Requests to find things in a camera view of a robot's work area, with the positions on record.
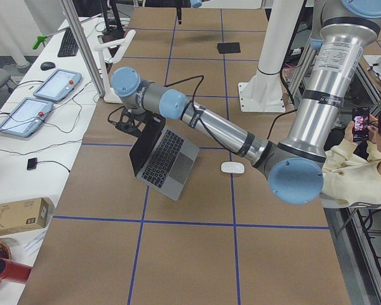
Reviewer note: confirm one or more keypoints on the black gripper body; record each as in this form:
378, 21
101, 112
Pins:
141, 119

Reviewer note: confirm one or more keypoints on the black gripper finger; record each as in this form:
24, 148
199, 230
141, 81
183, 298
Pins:
179, 15

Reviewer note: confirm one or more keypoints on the grey laptop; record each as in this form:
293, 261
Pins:
162, 159

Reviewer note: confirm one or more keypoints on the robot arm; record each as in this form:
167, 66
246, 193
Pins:
297, 168
177, 4

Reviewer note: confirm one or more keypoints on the white desk lamp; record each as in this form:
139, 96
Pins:
121, 45

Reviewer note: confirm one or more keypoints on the black mouse pad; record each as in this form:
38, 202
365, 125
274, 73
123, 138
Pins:
228, 48

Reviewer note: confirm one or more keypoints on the black computer mouse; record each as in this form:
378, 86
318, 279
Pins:
45, 66

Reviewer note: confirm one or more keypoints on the far teach pendant tablet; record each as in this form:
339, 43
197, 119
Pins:
58, 85

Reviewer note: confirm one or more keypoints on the teach pendant tablet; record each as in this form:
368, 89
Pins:
26, 118
58, 85

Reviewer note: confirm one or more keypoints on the black keyboard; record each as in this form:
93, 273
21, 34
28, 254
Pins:
68, 46

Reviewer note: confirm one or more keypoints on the near teach pendant tablet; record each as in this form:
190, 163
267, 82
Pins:
26, 118

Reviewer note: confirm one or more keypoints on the small black device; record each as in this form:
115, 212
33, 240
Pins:
32, 163

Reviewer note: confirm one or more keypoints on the cardboard box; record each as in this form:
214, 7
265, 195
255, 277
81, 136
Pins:
24, 215

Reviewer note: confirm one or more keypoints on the person in cream sweater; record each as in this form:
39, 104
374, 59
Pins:
349, 179

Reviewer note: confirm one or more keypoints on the smartphone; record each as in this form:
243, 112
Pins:
360, 117

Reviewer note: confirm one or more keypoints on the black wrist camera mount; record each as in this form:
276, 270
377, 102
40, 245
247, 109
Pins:
128, 123

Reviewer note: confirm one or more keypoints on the aluminium frame post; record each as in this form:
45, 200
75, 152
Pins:
78, 32

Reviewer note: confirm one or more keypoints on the white wireless mouse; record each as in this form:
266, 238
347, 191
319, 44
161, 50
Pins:
232, 167

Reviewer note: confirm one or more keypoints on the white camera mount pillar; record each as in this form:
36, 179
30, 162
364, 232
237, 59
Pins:
263, 92

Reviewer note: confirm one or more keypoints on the green handled tool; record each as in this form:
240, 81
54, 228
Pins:
41, 39

